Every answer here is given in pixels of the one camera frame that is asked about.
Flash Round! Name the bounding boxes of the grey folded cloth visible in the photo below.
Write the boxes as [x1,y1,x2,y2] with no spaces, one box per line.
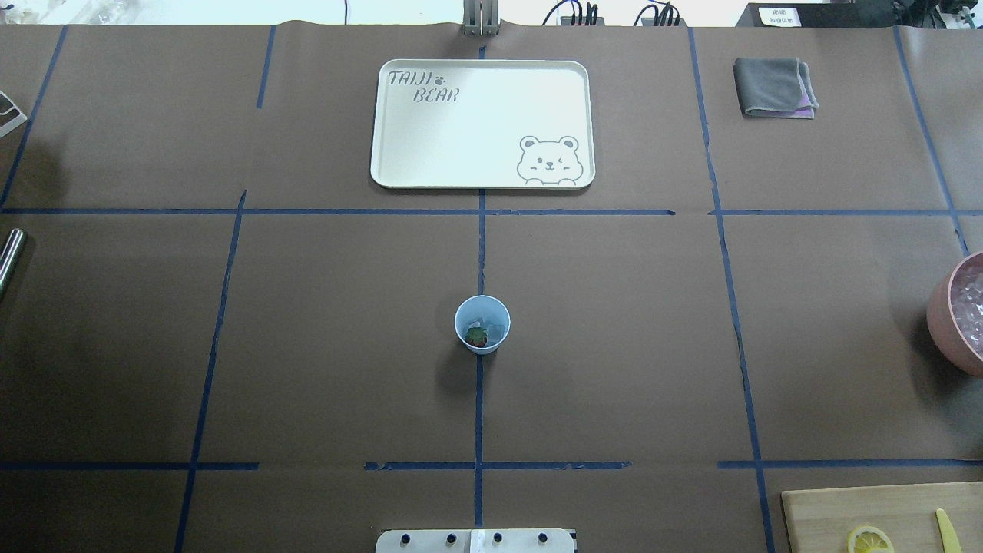
[733,58,820,120]

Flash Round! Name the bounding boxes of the red strawberry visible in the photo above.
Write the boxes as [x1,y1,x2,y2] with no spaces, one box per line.
[464,326,489,349]

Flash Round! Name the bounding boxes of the white camera pole mount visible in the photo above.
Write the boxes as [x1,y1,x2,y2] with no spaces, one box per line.
[375,528,578,552]

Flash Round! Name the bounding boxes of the wooden cutting board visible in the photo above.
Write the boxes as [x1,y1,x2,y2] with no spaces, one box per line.
[782,481,982,552]

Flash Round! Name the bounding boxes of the clear ice cube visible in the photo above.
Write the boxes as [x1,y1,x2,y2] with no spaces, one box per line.
[468,317,506,347]

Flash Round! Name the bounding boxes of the pink bowl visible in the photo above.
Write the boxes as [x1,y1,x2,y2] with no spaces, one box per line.
[926,251,982,379]

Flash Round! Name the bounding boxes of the cream bear tray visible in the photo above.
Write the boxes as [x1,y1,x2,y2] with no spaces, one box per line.
[371,59,597,191]

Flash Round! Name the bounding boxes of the lemon slices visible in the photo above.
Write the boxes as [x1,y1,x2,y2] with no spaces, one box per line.
[846,525,895,553]

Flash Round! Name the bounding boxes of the aluminium frame post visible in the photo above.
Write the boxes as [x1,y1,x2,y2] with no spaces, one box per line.
[461,0,501,36]

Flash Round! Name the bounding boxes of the steel muddler rod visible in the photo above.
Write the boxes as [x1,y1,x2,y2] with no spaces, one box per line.
[0,228,27,298]

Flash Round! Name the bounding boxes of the white cup rack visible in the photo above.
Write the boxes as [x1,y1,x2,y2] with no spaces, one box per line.
[0,91,28,139]

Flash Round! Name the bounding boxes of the light blue cup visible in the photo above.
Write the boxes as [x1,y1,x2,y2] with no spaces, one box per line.
[454,295,511,355]

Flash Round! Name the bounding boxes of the pile of ice cubes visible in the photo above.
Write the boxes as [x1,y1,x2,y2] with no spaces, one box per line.
[949,265,982,355]

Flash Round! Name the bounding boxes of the yellow knife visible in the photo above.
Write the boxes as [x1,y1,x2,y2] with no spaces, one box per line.
[935,508,963,553]

